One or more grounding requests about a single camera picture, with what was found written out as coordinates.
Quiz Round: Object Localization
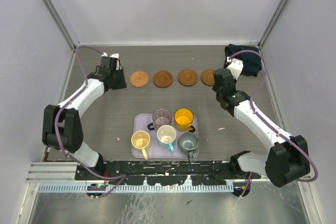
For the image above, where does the grey green cup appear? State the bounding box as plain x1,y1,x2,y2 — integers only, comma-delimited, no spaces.
178,132,199,163

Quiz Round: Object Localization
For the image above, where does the dark blue folded cloth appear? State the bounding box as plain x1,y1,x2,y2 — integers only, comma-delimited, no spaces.
224,44,262,77

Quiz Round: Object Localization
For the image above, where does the dark wooden coaster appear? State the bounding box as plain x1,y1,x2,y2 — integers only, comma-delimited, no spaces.
153,70,173,88

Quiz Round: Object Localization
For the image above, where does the purple translucent cup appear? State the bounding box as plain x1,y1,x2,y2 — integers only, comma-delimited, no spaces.
147,109,172,130

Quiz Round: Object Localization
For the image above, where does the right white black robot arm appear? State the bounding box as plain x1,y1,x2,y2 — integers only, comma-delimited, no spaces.
213,69,312,187

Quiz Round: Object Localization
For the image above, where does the woven rattan coaster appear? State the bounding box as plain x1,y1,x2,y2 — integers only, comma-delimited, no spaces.
130,71,150,88

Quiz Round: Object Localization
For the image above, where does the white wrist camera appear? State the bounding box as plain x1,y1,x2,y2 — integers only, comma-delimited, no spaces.
227,58,244,81
101,52,119,59

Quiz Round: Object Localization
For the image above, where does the aluminium rail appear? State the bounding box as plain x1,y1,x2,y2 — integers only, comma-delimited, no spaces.
25,159,312,183

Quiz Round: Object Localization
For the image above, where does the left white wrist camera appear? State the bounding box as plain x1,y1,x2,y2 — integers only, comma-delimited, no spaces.
101,52,119,59

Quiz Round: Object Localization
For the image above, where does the white cup blue handle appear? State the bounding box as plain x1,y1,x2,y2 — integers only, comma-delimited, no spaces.
156,125,177,153

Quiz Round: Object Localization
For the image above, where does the grey slotted cable duct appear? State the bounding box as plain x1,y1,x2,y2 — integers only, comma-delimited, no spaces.
37,183,234,194

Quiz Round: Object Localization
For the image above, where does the wooden coaster back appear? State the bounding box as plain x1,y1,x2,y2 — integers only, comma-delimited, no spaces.
178,69,198,87

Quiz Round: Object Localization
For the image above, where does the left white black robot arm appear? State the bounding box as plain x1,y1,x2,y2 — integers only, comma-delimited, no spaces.
42,53,127,180

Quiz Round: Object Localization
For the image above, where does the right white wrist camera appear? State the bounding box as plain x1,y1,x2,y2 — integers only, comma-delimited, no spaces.
227,58,244,81

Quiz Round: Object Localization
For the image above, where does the cream yellow cup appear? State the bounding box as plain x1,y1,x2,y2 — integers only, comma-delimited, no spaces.
131,131,151,161

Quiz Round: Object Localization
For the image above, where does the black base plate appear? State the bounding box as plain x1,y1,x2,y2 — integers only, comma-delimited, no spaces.
75,159,262,186

